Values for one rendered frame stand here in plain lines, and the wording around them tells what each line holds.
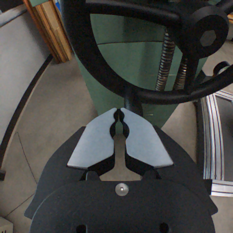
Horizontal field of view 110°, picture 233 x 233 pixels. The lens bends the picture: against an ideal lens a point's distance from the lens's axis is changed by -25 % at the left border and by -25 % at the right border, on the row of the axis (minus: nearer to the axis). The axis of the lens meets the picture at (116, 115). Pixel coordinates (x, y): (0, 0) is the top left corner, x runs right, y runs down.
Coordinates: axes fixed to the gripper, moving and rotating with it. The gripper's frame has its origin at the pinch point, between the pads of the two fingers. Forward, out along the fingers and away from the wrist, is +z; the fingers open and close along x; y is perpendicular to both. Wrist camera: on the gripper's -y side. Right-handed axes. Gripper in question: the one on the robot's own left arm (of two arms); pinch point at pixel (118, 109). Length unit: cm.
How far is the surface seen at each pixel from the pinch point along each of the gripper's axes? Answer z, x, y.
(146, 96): 6.6, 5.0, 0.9
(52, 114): 77, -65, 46
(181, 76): 12.2, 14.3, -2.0
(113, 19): 18.9, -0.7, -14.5
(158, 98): 7.0, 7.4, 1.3
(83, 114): 76, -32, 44
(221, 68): 18.5, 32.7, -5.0
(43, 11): 124, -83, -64
